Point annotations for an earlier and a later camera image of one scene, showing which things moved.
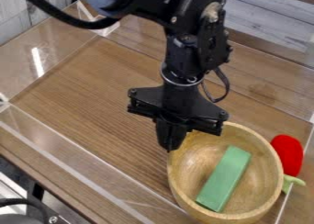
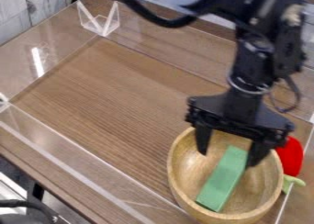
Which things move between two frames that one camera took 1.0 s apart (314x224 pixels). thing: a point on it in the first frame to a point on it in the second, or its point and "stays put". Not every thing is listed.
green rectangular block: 221,178 stays put
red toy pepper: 291,153 stays put
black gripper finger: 167,133 to 203,136
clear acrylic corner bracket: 86,14 stays put
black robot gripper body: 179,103 to 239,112
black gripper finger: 179,132 to 259,151
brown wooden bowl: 192,163 stays put
